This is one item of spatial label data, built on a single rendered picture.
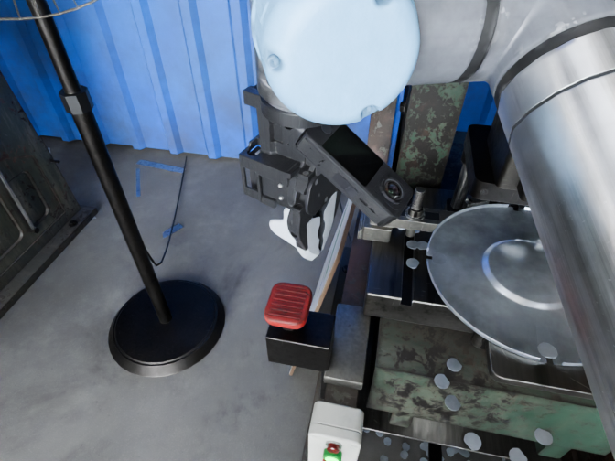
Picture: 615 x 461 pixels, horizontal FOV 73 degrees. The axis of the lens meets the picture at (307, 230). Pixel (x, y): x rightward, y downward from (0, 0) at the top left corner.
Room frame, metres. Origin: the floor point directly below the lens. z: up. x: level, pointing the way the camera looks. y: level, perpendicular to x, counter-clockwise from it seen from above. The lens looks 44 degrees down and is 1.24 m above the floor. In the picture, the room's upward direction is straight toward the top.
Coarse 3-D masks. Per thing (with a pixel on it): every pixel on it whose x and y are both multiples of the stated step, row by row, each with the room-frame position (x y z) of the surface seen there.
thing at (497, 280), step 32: (448, 224) 0.49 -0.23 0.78; (480, 224) 0.49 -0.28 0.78; (512, 224) 0.49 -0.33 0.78; (448, 256) 0.42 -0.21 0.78; (480, 256) 0.42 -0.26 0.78; (512, 256) 0.41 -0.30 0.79; (544, 256) 0.41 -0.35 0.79; (448, 288) 0.36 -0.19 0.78; (480, 288) 0.36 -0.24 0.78; (512, 288) 0.35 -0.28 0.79; (544, 288) 0.35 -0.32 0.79; (480, 320) 0.31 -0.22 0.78; (512, 320) 0.31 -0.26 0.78; (544, 320) 0.31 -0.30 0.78; (512, 352) 0.26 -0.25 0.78; (576, 352) 0.26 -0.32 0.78
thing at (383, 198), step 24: (312, 144) 0.31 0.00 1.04; (336, 144) 0.32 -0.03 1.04; (360, 144) 0.33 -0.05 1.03; (336, 168) 0.30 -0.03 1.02; (360, 168) 0.31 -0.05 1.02; (384, 168) 0.32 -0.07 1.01; (360, 192) 0.29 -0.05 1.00; (384, 192) 0.29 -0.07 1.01; (408, 192) 0.31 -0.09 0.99; (384, 216) 0.28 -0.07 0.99
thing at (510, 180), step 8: (496, 112) 0.56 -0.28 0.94; (496, 120) 0.55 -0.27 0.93; (496, 128) 0.53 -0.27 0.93; (488, 136) 0.56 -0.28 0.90; (496, 136) 0.52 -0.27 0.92; (504, 136) 0.49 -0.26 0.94; (488, 144) 0.55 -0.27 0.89; (496, 144) 0.51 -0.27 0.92; (504, 144) 0.47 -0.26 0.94; (496, 152) 0.50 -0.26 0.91; (504, 152) 0.46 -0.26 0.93; (496, 160) 0.48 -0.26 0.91; (504, 160) 0.45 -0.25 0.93; (512, 160) 0.44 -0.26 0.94; (496, 168) 0.47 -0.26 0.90; (504, 168) 0.45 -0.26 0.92; (512, 168) 0.44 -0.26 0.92; (496, 176) 0.46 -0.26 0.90; (504, 176) 0.44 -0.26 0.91; (512, 176) 0.44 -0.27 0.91; (496, 184) 0.45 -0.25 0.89; (504, 184) 0.44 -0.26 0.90; (512, 184) 0.44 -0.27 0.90; (520, 184) 0.43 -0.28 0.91; (520, 192) 0.42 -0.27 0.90
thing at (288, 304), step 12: (276, 288) 0.38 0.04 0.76; (288, 288) 0.38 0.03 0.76; (300, 288) 0.38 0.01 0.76; (276, 300) 0.36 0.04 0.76; (288, 300) 0.36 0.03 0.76; (300, 300) 0.36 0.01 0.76; (264, 312) 0.34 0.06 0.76; (276, 312) 0.34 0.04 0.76; (288, 312) 0.34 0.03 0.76; (300, 312) 0.34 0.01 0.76; (276, 324) 0.32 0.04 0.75; (288, 324) 0.32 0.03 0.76; (300, 324) 0.32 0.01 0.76
